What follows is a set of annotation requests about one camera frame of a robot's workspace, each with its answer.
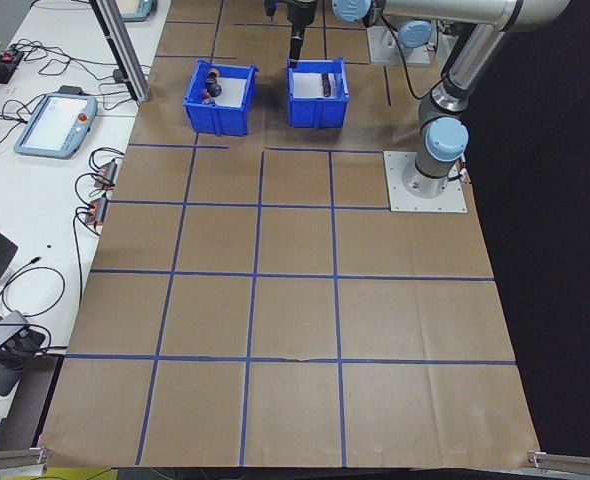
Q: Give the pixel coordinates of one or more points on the blue plastic battery bin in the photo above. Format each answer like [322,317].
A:
[320,112]

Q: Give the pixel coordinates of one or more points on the blue plastic push-button bin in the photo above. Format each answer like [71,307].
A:
[215,120]

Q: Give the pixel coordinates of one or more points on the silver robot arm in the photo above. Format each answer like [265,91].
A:
[415,34]
[437,145]

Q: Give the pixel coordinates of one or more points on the dark brown cylindrical battery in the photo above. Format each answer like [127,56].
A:
[327,90]
[325,79]

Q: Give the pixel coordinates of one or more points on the black box red button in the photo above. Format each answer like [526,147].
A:
[6,62]

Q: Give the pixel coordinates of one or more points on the white foam pad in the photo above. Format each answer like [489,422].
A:
[307,85]

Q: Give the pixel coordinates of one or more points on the small mixed parts in bin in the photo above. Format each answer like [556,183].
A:
[232,92]

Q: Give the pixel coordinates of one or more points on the red mushroom push button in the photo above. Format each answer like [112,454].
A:
[206,94]

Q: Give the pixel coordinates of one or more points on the black power adapter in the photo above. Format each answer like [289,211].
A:
[120,76]

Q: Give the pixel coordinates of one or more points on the dark grey adapter block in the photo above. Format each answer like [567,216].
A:
[72,90]

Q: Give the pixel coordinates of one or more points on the grey docking hub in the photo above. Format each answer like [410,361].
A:
[0,330]

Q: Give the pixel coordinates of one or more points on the white square base plate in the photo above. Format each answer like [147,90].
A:
[382,50]
[445,200]

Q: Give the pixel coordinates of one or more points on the black switch block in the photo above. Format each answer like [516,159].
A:
[217,89]

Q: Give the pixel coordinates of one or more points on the aluminium profile post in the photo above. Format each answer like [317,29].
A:
[120,50]

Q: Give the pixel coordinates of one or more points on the black frame cover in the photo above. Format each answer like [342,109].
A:
[565,250]

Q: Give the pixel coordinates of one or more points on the aluminium rail bracket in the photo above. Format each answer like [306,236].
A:
[570,462]
[10,457]

